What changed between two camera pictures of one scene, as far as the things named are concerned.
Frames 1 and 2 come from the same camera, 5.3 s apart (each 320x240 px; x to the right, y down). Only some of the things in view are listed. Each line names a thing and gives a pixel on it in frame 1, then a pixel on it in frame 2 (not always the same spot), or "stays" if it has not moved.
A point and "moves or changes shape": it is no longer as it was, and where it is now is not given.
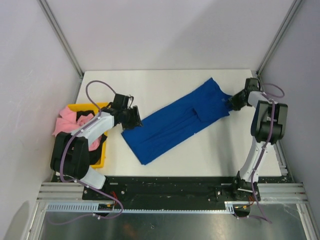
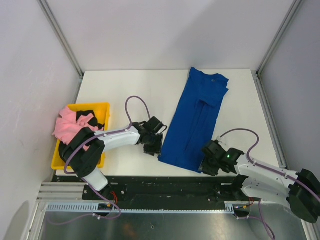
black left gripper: [136, 121] → [156, 149]
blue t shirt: [204, 104] moves or changes shape
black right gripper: [233, 100] → [208, 170]
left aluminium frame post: [63, 38] stays
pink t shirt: [68, 122] stays
